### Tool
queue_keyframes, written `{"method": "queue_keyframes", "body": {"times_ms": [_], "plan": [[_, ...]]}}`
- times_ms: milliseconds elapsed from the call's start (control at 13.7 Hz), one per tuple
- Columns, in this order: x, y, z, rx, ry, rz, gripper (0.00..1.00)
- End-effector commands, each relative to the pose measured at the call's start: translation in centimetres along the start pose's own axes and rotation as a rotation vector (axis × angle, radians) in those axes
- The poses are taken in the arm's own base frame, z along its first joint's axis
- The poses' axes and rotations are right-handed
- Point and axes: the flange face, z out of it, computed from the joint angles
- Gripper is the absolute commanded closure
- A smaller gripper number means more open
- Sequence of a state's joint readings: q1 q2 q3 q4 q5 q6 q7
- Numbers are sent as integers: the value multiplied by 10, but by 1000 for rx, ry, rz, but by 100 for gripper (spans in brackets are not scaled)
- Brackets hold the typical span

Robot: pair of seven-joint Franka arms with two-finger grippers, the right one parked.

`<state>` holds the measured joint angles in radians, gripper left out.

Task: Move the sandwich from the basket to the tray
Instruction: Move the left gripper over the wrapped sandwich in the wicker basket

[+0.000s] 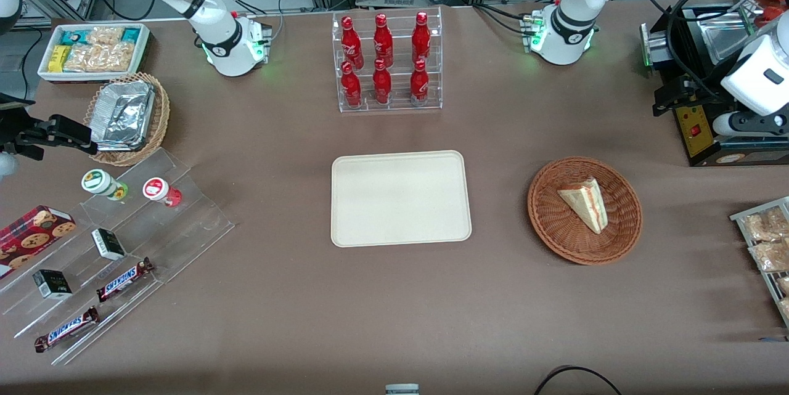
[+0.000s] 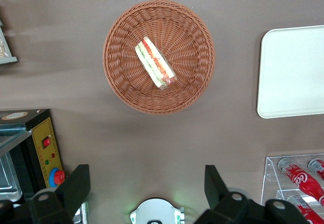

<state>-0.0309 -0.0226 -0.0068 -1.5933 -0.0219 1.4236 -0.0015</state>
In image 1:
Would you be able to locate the aluminium foil tray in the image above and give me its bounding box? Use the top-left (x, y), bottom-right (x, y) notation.
top-left (84, 79), bottom-right (156, 152)

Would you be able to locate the metal wire rack tray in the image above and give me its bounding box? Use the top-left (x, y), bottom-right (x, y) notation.
top-left (730, 197), bottom-right (789, 329)

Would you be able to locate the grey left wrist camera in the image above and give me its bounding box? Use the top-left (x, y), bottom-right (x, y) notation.
top-left (712, 110), bottom-right (789, 137)

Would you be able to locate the beige plastic tray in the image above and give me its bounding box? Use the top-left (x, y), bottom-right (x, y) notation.
top-left (330, 150), bottom-right (473, 248)

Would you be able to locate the red cookie box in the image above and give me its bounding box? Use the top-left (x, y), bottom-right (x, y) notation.
top-left (0, 205), bottom-right (76, 279)

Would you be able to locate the red cola bottle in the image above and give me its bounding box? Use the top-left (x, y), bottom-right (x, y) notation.
top-left (372, 59), bottom-right (393, 105)
top-left (340, 16), bottom-right (364, 70)
top-left (341, 61), bottom-right (362, 108)
top-left (409, 59), bottom-right (430, 106)
top-left (372, 13), bottom-right (394, 68)
top-left (411, 11), bottom-right (431, 65)

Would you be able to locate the black steel counter appliance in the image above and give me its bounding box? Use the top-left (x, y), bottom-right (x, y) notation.
top-left (640, 0), bottom-right (789, 168)

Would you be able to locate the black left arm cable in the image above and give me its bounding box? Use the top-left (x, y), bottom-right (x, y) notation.
top-left (635, 0), bottom-right (789, 103)

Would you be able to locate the black floor cable loop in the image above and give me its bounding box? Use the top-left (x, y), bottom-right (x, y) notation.
top-left (533, 365), bottom-right (623, 395)

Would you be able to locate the clear acrylic stepped display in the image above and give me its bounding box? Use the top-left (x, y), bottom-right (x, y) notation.
top-left (0, 147), bottom-right (236, 366)

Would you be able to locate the red lid yogurt cup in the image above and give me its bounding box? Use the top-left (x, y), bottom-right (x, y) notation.
top-left (142, 177), bottom-right (182, 208)

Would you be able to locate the clear bag of crackers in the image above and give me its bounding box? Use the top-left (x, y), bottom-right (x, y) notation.
top-left (63, 43), bottom-right (136, 73)
top-left (86, 26), bottom-right (126, 46)

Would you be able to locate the Snickers chocolate bar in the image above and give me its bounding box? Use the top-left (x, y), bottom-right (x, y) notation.
top-left (34, 306), bottom-right (100, 354)
top-left (96, 258), bottom-right (155, 303)

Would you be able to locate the clear acrylic bottle rack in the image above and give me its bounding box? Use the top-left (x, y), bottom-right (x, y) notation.
top-left (332, 6), bottom-right (443, 113)

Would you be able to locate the triangle sandwich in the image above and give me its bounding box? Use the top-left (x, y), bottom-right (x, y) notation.
top-left (557, 177), bottom-right (609, 235)

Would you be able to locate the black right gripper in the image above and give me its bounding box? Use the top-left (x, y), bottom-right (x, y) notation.
top-left (0, 115), bottom-right (98, 161)

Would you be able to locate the small dark green box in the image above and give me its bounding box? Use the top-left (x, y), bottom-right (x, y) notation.
top-left (32, 269), bottom-right (73, 301)
top-left (91, 228), bottom-right (126, 261)

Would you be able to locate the white rectangular snack bin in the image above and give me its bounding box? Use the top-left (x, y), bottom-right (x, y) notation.
top-left (37, 23), bottom-right (152, 84)

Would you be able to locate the green lid yogurt cup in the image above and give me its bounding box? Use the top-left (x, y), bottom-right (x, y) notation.
top-left (81, 169), bottom-right (129, 202)

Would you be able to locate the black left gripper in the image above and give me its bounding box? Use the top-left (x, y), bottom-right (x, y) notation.
top-left (653, 75), bottom-right (705, 118)

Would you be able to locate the light wicker basket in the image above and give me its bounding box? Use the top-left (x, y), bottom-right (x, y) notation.
top-left (83, 72), bottom-right (171, 168)

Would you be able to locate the round brown wicker basket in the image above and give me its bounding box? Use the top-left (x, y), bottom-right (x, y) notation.
top-left (527, 157), bottom-right (643, 266)

